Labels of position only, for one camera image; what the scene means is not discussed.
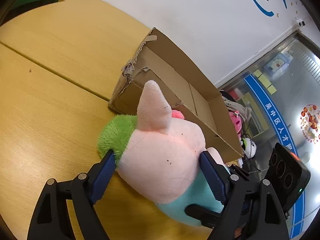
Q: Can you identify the teal pink plush pig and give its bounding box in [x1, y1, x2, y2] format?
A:
[98, 80, 223, 226]

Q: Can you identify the pink plush toy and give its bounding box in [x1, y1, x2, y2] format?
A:
[228, 111, 242, 139]

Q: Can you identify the beige printed cloth bag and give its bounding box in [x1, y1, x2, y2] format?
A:
[220, 90, 252, 121]

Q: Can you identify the white green helmet toy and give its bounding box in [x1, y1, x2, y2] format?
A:
[240, 138, 257, 159]

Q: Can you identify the brown cardboard box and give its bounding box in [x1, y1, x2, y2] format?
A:
[109, 28, 243, 163]

